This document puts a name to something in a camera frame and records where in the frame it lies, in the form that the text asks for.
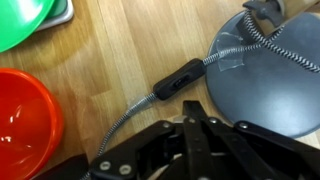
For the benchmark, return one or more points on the white digital kitchen scale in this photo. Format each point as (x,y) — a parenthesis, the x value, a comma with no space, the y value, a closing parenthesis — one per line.
(61,12)

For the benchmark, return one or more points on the black inline lamp switch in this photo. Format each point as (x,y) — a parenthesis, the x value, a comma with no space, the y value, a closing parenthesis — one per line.
(176,81)

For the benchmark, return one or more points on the clear adhesive tape piece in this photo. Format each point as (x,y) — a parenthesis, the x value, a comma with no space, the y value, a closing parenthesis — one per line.
(230,50)

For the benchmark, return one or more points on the green plastic plate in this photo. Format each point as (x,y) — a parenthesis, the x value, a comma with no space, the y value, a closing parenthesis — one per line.
(19,19)

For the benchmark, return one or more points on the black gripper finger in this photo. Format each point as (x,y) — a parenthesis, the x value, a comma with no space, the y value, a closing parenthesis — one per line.
(198,153)

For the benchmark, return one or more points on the red plastic bowl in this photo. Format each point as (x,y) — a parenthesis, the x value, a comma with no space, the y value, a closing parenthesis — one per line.
(31,125)

